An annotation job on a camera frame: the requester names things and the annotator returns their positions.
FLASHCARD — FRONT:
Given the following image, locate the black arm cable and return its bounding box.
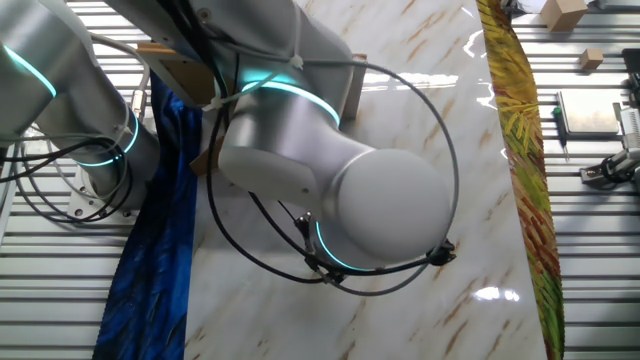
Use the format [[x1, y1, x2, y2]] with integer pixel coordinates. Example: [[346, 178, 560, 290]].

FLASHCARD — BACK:
[[205, 107, 457, 285]]

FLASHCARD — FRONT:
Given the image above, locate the silver ribbed camera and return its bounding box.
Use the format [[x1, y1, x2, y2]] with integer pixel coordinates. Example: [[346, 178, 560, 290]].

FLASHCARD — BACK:
[[613, 102, 640, 151]]

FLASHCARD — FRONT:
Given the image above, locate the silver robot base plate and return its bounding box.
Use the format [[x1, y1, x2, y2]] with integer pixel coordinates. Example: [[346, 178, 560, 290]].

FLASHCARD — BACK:
[[66, 164, 144, 225]]

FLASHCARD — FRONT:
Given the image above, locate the cardboard box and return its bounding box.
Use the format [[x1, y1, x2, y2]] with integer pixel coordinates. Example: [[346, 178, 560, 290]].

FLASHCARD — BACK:
[[539, 0, 589, 33]]

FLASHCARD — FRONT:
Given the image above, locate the blue painted mat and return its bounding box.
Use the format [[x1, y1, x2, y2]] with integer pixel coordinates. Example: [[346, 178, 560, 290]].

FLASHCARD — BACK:
[[92, 69, 204, 360]]

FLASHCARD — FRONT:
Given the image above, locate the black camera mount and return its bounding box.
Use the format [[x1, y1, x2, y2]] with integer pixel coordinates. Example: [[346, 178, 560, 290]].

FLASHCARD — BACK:
[[621, 47, 640, 106]]

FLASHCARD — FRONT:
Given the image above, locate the grey metal plate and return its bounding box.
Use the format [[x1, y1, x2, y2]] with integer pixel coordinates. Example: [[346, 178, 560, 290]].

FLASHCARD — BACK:
[[556, 88, 621, 136]]

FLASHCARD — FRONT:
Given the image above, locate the white marble pattern sheet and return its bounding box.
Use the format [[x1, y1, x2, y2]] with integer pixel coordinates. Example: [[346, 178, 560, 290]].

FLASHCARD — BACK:
[[182, 0, 549, 360]]

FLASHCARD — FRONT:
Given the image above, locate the yellow green painted mat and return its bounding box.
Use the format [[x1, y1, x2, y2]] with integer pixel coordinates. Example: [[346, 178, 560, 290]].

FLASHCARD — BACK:
[[474, 0, 566, 360]]

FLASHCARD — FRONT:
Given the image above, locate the black base cable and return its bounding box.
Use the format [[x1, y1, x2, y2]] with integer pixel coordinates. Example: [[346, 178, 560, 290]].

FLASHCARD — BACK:
[[0, 137, 135, 224]]

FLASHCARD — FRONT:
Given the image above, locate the small wooden cube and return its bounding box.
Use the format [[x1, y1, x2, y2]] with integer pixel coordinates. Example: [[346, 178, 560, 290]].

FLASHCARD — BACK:
[[579, 47, 605, 71]]

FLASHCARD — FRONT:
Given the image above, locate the thick grey base cable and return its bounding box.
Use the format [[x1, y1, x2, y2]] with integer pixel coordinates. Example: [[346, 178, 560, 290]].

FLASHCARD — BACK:
[[87, 32, 152, 124]]

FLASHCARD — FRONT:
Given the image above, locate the wooden picture frame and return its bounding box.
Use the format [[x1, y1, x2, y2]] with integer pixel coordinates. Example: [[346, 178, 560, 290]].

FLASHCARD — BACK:
[[135, 42, 369, 177]]

